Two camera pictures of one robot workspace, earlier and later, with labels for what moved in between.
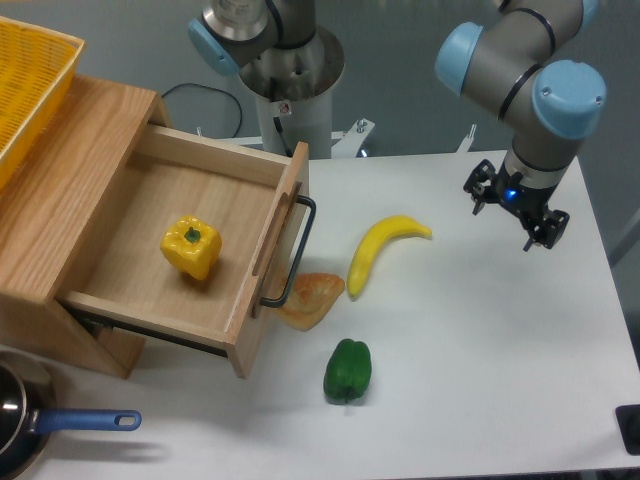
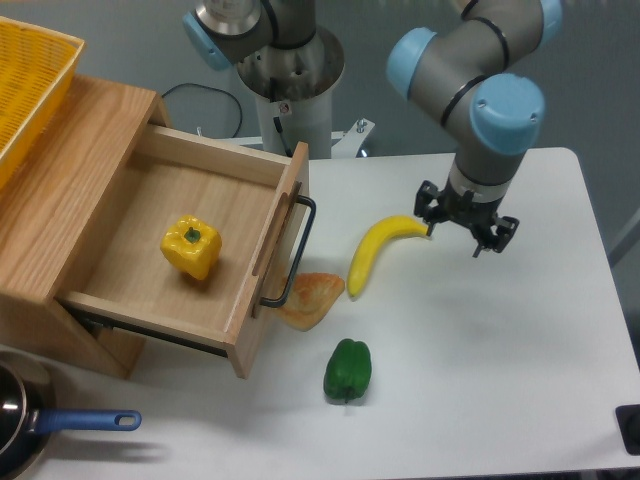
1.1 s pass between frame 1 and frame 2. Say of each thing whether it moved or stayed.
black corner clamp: stayed
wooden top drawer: stayed
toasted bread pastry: stayed
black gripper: moved
